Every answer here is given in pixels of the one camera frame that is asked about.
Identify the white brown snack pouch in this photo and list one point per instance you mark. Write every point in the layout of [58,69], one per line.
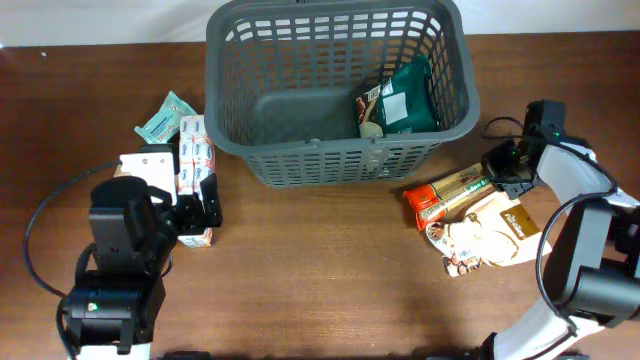
[496,231]

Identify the dark green food bag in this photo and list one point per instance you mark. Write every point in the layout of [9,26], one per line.
[400,104]

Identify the white Kleenex tissue multipack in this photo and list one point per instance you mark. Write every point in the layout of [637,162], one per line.
[196,155]

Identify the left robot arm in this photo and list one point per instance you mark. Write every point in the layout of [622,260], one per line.
[118,291]

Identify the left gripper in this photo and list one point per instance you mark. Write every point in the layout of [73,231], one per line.
[201,211]

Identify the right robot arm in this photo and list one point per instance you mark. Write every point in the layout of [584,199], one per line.
[590,280]

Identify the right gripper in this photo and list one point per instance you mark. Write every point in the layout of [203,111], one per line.
[507,173]

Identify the orange San Remo spaghetti pack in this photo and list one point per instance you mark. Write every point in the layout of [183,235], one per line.
[432,201]

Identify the teal wet wipes pack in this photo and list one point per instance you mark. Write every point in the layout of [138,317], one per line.
[166,122]

